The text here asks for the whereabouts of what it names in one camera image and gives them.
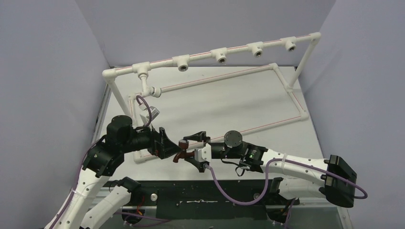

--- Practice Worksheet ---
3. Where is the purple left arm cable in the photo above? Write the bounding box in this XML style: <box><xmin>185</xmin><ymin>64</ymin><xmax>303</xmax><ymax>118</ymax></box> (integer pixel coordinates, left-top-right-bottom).
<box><xmin>55</xmin><ymin>95</ymin><xmax>153</xmax><ymax>229</ymax></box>

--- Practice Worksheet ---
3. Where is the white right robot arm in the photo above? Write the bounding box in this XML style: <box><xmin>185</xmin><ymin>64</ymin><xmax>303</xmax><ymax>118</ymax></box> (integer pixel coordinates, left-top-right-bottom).
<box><xmin>175</xmin><ymin>130</ymin><xmax>359</xmax><ymax>208</ymax></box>

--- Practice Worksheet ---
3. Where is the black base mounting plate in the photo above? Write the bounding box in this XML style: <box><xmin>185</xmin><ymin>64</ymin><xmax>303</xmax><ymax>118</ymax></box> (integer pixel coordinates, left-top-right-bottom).
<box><xmin>118</xmin><ymin>178</ymin><xmax>300</xmax><ymax>222</ymax></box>

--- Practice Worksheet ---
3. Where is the white pipe frame with tees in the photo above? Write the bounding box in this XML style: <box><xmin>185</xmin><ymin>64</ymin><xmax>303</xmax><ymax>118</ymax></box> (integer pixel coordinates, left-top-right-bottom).
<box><xmin>101</xmin><ymin>32</ymin><xmax>322</xmax><ymax>158</ymax></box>

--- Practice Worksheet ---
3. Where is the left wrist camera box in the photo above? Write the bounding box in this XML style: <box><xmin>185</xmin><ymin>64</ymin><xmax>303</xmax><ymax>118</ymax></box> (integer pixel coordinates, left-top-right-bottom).
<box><xmin>139</xmin><ymin>105</ymin><xmax>160</xmax><ymax>126</ymax></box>

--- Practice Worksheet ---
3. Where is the aluminium rail frame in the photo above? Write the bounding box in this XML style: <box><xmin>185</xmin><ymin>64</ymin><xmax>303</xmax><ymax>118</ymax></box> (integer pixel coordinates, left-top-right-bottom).
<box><xmin>60</xmin><ymin>85</ymin><xmax>349</xmax><ymax>229</ymax></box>

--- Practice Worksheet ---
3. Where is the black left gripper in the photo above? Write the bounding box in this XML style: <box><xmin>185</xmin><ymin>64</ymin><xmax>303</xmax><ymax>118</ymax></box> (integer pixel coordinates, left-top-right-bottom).
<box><xmin>122</xmin><ymin>119</ymin><xmax>182</xmax><ymax>157</ymax></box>

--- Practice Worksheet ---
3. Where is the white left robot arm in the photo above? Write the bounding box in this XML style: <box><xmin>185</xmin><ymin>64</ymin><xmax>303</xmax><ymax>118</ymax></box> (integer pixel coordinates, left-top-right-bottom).
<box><xmin>46</xmin><ymin>115</ymin><xmax>181</xmax><ymax>229</ymax></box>

